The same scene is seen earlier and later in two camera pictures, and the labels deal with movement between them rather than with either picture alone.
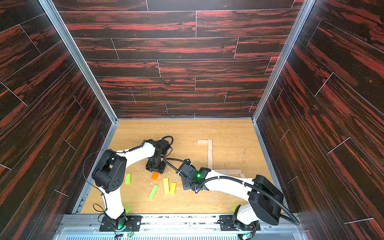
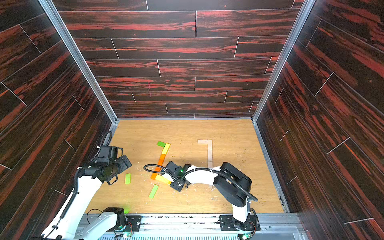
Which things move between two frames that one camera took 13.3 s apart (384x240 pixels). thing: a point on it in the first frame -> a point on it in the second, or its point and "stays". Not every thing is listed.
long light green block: [153, 191] stays
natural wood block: [210, 144] stays
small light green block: [128, 177] stays
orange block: [155, 175] stays
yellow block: [166, 185] -> [159, 178]
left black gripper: [161, 169] -> [124, 165]
